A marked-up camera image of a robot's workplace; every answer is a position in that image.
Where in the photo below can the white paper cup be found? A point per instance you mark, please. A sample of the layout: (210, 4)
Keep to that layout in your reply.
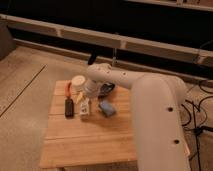
(77, 83)

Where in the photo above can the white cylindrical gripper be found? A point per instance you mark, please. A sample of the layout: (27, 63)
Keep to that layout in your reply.
(91, 90)

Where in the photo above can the dark ceramic bowl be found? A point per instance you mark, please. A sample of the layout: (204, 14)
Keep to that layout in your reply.
(106, 89)

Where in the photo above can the black brush orange handle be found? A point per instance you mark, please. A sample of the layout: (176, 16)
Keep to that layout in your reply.
(69, 105)

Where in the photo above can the blue sponge block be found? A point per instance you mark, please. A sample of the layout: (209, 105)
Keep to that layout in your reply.
(107, 109)

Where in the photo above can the wooden table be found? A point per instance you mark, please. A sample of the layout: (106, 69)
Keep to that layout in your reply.
(96, 140)

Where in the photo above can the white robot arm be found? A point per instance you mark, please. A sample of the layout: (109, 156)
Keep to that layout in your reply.
(155, 101)

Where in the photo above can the small white bottle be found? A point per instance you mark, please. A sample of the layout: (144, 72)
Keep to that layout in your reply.
(84, 108)

